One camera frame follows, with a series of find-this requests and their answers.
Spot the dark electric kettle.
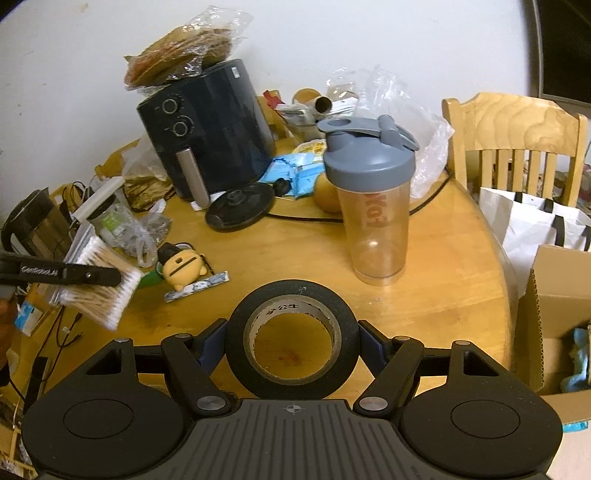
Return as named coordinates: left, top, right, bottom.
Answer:
left=0, top=186, right=77, bottom=260

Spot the glass bowl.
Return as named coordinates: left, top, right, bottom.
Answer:
left=276, top=103, right=325, bottom=140

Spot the yellow wipes pack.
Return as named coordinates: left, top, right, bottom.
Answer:
left=293, top=139, right=329, bottom=160

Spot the clear shaker bottle grey lid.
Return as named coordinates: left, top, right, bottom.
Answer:
left=316, top=115, right=421, bottom=286

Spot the tangle of black cables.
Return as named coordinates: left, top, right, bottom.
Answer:
left=59, top=181, right=94, bottom=209

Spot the bag of flatbread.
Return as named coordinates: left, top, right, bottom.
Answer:
left=123, top=4, right=255, bottom=91

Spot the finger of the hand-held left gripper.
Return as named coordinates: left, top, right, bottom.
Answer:
left=61, top=264, right=124, bottom=288

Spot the yellow toy figure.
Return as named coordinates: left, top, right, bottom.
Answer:
left=156, top=242, right=213, bottom=293

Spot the pack of cotton swabs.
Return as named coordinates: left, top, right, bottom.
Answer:
left=48, top=234, right=144, bottom=332

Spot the round wooden lid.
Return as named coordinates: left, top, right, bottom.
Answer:
left=292, top=87, right=324, bottom=107

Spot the dark window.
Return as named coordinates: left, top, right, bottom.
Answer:
left=525, top=0, right=591, bottom=108

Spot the white tote bag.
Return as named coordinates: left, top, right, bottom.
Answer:
left=477, top=186, right=591, bottom=298

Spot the blue packet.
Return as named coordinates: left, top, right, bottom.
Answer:
left=290, top=163, right=327, bottom=200
left=263, top=154, right=297, bottom=195

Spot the black power cable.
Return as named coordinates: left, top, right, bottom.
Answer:
left=265, top=172, right=456, bottom=226

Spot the flat brown cardboard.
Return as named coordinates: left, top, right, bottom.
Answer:
left=94, top=137, right=145, bottom=179

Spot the wooden chair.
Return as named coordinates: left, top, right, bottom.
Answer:
left=440, top=92, right=591, bottom=209

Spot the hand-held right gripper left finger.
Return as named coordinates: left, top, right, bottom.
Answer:
left=81, top=318, right=234, bottom=419

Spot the black kettle base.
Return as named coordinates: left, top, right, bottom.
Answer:
left=204, top=183, right=277, bottom=232

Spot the round orange fruit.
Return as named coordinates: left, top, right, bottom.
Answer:
left=312, top=172, right=345, bottom=213

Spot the black air fryer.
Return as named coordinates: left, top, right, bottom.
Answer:
left=135, top=58, right=277, bottom=209

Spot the brown cardboard box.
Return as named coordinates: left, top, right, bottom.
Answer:
left=510, top=244, right=591, bottom=437

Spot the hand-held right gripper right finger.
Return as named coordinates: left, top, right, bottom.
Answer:
left=353, top=320, right=509, bottom=419

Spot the blue cloth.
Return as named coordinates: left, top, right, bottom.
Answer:
left=560, top=324, right=591, bottom=394

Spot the large clear plastic bag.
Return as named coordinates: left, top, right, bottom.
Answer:
left=325, top=66, right=456, bottom=200

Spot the tissue box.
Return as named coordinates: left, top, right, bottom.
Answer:
left=13, top=299, right=41, bottom=336

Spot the clear jar black lid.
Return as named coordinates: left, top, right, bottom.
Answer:
left=89, top=202, right=136, bottom=241

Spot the black tape roll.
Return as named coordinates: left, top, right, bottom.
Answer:
left=225, top=279, right=360, bottom=400

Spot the black usb cable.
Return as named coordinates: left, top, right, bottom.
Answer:
left=45, top=313, right=85, bottom=352

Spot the plastic bag of seeds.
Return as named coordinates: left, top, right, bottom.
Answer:
left=117, top=211, right=174, bottom=269

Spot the white flat bar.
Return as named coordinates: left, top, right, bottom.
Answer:
left=71, top=175, right=127, bottom=223

